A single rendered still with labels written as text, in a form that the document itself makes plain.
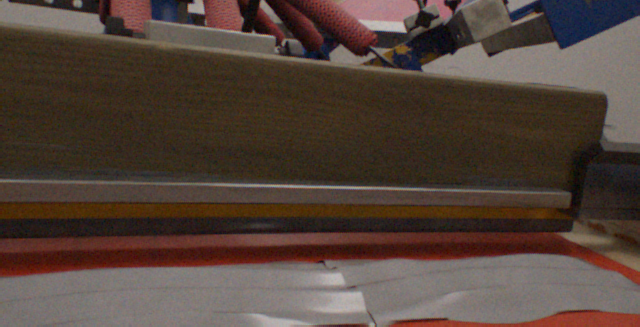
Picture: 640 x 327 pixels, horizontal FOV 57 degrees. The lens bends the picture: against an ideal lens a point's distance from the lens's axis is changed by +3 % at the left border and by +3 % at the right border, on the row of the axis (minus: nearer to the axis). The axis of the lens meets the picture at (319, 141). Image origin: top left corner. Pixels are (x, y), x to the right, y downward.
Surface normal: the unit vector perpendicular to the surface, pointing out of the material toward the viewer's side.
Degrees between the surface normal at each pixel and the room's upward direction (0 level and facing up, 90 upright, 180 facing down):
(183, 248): 0
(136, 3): 38
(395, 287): 31
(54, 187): 90
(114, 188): 90
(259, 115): 90
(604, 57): 90
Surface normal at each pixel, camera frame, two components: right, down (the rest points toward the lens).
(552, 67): -0.92, -0.05
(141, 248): 0.11, -0.98
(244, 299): 0.22, -0.72
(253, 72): 0.36, 0.18
